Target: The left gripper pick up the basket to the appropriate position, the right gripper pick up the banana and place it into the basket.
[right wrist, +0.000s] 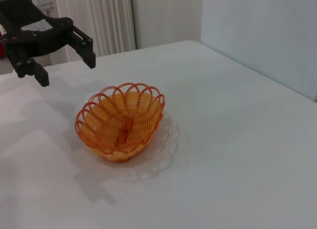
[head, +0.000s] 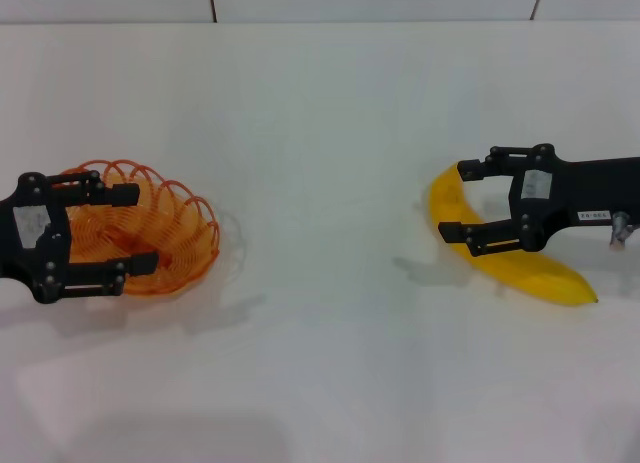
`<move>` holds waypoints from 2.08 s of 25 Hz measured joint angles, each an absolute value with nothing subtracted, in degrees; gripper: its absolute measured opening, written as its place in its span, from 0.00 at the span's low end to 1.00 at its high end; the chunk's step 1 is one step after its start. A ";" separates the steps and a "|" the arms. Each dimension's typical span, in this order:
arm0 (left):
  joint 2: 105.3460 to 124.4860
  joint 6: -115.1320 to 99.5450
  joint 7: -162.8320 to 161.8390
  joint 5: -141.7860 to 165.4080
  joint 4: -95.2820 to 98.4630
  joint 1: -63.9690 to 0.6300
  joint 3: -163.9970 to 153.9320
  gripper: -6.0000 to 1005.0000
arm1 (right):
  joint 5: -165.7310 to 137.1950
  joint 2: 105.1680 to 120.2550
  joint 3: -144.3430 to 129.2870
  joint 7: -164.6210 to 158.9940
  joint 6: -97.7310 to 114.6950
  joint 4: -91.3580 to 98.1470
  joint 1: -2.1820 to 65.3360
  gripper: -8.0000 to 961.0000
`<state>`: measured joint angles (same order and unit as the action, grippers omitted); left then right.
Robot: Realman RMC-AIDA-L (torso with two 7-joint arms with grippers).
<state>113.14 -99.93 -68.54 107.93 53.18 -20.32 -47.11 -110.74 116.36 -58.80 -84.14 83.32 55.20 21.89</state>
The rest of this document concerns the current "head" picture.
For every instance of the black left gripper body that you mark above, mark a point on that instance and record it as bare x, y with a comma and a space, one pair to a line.
30, 243

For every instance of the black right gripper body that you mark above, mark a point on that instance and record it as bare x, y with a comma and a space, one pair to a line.
590, 188

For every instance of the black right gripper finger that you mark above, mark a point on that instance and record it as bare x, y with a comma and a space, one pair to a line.
472, 170
452, 232

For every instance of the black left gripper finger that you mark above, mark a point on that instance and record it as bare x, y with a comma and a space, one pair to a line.
122, 195
142, 263

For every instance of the orange woven plastic basket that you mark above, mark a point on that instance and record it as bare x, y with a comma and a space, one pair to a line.
170, 223

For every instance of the yellow banana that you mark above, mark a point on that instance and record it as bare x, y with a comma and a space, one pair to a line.
540, 280

